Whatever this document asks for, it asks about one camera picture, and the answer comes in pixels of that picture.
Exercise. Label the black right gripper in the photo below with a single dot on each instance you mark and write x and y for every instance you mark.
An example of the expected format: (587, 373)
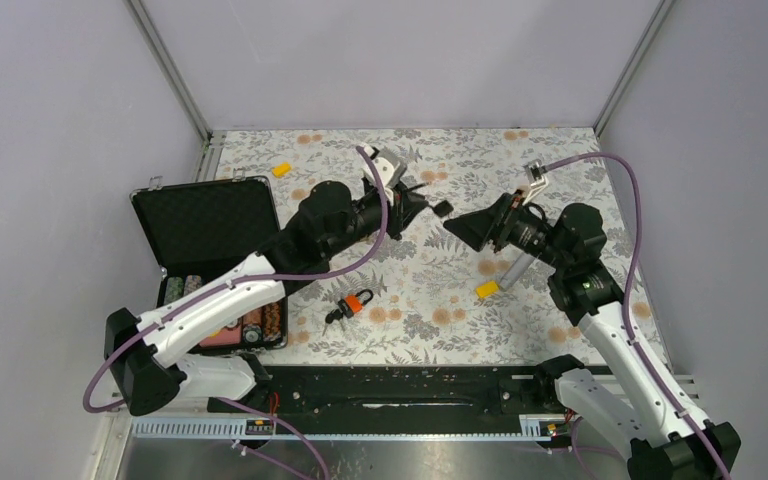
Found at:
(476, 228)

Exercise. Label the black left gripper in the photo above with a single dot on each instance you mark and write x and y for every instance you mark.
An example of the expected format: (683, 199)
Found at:
(407, 206)

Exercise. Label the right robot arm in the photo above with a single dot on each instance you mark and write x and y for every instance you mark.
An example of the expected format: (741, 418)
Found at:
(657, 428)

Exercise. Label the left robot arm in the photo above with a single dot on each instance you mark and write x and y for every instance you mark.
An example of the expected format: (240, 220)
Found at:
(150, 356)

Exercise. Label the grey marker yellow cap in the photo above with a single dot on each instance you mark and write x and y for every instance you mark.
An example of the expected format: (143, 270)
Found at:
(508, 279)

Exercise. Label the floral table cloth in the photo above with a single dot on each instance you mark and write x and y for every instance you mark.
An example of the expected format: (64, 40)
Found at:
(425, 309)

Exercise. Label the small orange black padlock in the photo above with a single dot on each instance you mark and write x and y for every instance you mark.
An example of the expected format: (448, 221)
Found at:
(346, 309)

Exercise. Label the yellow block near case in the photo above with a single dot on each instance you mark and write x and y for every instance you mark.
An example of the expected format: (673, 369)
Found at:
(281, 170)

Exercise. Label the black poker chip case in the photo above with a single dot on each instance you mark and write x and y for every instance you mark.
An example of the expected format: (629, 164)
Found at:
(200, 231)

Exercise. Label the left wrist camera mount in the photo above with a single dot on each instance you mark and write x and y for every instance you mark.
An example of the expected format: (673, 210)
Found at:
(390, 167)

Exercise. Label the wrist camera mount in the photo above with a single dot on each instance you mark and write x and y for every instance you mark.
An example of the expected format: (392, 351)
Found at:
(390, 167)
(536, 181)

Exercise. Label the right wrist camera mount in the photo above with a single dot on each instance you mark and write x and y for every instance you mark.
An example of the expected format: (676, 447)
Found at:
(536, 181)

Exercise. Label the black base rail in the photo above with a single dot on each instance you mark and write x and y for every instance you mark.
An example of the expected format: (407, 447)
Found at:
(398, 400)

